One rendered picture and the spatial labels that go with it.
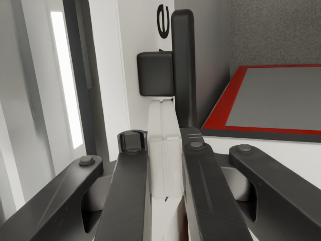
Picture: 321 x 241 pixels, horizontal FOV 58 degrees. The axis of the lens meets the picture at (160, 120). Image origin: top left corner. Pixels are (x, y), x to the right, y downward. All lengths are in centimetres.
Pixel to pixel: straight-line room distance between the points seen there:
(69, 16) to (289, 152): 26
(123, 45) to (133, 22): 2
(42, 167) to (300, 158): 27
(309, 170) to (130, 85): 24
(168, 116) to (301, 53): 96
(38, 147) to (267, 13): 98
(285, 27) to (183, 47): 92
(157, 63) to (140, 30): 3
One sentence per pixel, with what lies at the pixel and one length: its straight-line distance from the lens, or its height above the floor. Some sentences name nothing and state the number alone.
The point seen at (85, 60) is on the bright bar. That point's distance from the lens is 29.
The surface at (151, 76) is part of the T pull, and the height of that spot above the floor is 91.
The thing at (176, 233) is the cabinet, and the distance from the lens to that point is 45.
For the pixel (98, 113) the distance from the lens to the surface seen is 30.
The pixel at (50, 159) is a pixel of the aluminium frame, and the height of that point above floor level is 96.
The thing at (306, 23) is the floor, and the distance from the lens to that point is 109.
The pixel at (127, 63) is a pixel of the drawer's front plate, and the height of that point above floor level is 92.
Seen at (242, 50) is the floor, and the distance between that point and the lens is 109.
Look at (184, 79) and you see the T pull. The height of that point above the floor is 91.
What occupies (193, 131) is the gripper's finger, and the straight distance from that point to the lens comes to 15.
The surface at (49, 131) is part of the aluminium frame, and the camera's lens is 17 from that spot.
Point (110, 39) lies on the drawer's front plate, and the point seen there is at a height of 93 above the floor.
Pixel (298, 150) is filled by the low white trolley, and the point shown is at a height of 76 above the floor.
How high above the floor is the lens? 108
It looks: 63 degrees down
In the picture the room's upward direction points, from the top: 133 degrees counter-clockwise
